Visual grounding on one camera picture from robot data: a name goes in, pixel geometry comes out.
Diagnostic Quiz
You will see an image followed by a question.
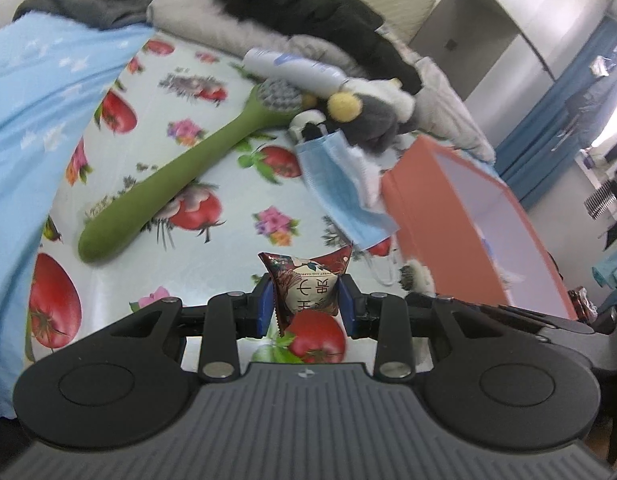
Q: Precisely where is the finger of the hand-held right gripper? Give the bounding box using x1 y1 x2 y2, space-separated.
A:
405 292 554 333

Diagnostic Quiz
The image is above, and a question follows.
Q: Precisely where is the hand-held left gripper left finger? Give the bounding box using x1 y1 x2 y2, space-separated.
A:
91 274 276 382

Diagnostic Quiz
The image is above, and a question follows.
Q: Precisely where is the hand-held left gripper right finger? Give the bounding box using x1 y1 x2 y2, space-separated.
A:
339 275 529 382

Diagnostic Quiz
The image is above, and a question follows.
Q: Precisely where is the brown printed candy packet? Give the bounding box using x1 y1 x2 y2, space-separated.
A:
258 247 353 337

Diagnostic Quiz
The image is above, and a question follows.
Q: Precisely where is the orange shoe box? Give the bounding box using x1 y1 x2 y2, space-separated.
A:
381 135 579 321

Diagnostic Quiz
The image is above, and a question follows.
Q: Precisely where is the blue face mask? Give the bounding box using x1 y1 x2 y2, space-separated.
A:
293 130 404 287

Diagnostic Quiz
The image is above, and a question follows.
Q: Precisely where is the tomato print mat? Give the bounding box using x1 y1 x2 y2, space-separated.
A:
26 35 414 366

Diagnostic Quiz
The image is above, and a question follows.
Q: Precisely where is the teal cloth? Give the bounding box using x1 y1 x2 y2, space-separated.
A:
592 250 617 287

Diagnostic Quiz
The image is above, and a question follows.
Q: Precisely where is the white radiator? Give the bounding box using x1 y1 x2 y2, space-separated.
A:
585 182 617 219

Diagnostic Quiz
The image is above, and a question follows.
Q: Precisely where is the green massage hammer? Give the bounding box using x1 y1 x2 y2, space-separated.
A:
78 80 314 266

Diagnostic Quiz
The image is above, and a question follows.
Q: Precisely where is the small white black item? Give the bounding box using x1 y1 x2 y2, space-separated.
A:
290 109 327 143

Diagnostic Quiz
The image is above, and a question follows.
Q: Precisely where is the grey penguin plush toy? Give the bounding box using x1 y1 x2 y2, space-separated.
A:
323 78 419 153

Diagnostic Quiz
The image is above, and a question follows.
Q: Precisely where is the blue curtain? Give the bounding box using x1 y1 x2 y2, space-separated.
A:
498 15 617 211

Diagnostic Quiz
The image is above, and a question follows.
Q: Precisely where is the grey hanging garment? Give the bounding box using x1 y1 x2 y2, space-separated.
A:
563 85 617 152

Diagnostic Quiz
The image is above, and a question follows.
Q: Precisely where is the white spray bottle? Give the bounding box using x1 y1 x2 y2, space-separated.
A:
242 47 350 97

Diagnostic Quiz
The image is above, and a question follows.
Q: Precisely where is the beige duvet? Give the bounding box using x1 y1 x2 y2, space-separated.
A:
147 0 495 162

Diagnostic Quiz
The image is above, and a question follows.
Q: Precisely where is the white wardrobe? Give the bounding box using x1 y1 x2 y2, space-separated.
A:
413 0 609 126

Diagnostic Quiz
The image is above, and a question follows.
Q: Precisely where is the black jacket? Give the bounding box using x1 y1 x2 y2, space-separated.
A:
158 0 421 96

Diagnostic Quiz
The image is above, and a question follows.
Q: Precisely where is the light blue towel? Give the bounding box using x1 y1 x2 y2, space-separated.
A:
0 12 156 441

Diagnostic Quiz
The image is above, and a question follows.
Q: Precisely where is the dark grey blanket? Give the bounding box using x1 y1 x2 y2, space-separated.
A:
13 0 162 29

